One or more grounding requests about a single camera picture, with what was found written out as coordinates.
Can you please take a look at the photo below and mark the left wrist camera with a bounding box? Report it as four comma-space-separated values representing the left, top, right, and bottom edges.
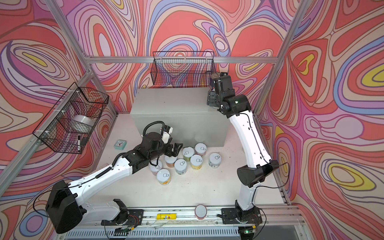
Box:
162, 125, 173, 144

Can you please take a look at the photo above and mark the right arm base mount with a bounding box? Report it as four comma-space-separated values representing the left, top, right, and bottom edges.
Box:
220, 207, 263, 226

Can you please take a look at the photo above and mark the back black wire basket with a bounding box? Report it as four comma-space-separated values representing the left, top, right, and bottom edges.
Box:
151, 50, 216, 88

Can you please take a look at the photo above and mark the light blue spotted can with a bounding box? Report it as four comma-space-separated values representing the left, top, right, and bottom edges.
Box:
209, 153, 222, 169

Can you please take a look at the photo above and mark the white can pink label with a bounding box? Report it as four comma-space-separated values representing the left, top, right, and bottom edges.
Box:
149, 160, 163, 176

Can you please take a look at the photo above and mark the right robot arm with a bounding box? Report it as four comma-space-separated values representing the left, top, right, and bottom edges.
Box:
207, 72, 280, 221

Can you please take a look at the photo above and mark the pink tape roll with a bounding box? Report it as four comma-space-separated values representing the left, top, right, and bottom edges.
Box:
195, 205, 208, 220

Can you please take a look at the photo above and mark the white can green label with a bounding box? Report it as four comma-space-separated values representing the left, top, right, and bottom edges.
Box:
182, 147, 195, 162

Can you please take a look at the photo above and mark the white can teal label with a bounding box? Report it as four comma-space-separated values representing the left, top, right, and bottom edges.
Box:
174, 159, 188, 175

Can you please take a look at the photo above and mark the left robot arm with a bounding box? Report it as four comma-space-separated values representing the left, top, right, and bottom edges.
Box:
46, 132, 183, 234

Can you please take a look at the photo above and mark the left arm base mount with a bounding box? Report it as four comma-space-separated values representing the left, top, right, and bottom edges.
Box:
101, 209, 144, 227

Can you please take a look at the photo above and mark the black marker pen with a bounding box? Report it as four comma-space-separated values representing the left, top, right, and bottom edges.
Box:
77, 135, 82, 153

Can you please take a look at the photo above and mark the mint green small clock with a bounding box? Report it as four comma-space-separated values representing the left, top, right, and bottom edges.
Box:
114, 140, 127, 151

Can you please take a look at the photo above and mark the left black wire basket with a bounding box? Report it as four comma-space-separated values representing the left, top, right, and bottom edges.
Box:
33, 83, 109, 154

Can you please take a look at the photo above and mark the white can yellow orange label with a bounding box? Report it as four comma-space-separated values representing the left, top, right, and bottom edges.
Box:
157, 169, 172, 186

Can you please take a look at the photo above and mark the black wire basket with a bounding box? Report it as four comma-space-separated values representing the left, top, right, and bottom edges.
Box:
151, 50, 216, 88
33, 83, 109, 154

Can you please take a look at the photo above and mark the silver tape roll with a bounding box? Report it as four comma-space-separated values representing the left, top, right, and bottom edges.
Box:
70, 115, 94, 134

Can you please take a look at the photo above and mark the grey metal cabinet box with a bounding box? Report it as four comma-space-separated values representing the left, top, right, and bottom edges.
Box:
130, 88, 231, 147

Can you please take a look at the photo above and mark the aluminium front rail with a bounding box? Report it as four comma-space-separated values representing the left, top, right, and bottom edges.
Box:
78, 205, 305, 228

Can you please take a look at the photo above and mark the white can red label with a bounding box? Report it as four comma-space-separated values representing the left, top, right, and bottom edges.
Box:
195, 143, 207, 157

